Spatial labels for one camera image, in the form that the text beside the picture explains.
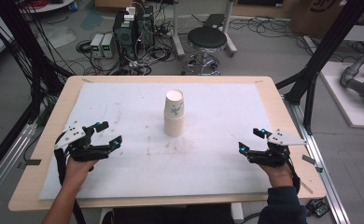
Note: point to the person's lap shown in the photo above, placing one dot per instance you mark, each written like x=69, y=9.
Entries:
x=170, y=215

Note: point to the black round stool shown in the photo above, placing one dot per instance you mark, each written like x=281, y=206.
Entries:
x=207, y=38

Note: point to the person's right hand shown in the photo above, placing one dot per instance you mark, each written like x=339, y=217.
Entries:
x=278, y=175

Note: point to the aluminium rail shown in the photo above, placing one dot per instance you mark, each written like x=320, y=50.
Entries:
x=324, y=175
x=6, y=165

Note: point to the grey stand leg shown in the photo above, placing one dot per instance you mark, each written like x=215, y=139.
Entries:
x=228, y=34
x=175, y=34

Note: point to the black computer tower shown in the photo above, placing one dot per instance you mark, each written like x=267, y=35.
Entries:
x=124, y=37
x=146, y=26

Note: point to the white power adapter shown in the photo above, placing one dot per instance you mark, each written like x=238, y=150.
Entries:
x=130, y=11
x=128, y=17

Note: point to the brown cardboard box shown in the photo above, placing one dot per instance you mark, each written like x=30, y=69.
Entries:
x=317, y=17

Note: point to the black flat panel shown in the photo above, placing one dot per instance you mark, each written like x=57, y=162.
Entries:
x=214, y=20

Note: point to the white round table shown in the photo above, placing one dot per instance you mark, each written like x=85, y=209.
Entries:
x=52, y=5

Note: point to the grey power supply unit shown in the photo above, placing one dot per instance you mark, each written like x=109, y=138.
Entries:
x=108, y=45
x=96, y=45

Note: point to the green circuit board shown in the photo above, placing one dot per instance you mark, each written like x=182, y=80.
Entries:
x=318, y=207

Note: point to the stack of white paper cups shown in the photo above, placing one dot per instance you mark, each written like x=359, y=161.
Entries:
x=174, y=115

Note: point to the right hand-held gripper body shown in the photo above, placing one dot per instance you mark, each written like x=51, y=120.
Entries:
x=284, y=138

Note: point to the white platform board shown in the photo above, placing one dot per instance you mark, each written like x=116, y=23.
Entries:
x=342, y=104

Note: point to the person's left hand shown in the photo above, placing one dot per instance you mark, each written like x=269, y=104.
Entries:
x=77, y=172

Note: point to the white table mat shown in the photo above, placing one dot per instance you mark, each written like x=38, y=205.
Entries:
x=202, y=161

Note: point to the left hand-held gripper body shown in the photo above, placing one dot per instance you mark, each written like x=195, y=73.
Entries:
x=74, y=133

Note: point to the white table leg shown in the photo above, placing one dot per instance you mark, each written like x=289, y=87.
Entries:
x=237, y=213

